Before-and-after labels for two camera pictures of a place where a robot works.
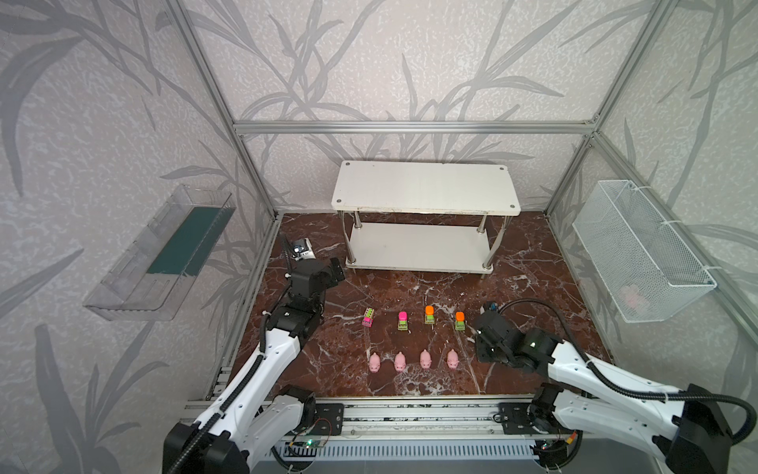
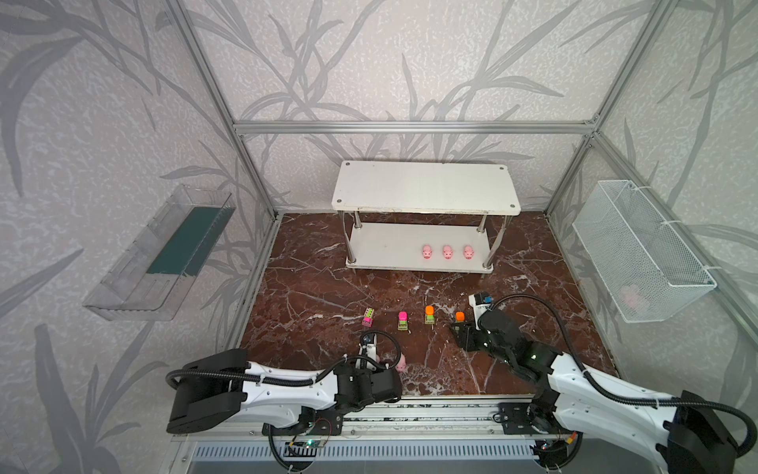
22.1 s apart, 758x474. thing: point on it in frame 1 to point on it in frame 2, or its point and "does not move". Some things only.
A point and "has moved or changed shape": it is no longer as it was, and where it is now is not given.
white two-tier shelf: [424, 188] does not move
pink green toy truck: [368, 316] does not move
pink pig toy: [374, 362] has moved or changed shape
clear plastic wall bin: [151, 278] does not move
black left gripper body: [332, 270] to [385, 360]
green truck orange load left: [429, 317] does not move
